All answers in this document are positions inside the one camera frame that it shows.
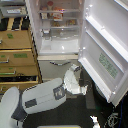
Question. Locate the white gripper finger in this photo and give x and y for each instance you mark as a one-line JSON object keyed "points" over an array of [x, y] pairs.
{"points": [[75, 68], [83, 90]]}

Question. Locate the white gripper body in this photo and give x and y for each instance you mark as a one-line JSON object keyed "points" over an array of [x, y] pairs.
{"points": [[70, 82]]}

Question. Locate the white fridge door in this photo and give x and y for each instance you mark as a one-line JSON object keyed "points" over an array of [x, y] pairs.
{"points": [[105, 30]]}

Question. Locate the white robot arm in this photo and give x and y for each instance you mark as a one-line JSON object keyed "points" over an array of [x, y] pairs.
{"points": [[15, 105]]}

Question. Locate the green door label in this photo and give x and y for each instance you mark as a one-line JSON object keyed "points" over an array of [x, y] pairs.
{"points": [[110, 68]]}

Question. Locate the white refrigerator body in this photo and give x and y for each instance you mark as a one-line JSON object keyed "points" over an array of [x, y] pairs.
{"points": [[55, 44]]}

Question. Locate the wooden drawer cabinet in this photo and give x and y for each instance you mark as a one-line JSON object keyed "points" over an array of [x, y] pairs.
{"points": [[18, 55]]}

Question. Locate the food items on shelf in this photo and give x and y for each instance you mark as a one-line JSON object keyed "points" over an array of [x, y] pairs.
{"points": [[59, 14]]}

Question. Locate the grey box on cabinet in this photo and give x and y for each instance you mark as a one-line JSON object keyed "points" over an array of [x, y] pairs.
{"points": [[13, 11]]}

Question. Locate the middle fridge drawer handle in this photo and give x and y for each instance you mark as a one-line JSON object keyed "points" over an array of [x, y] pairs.
{"points": [[59, 63]]}

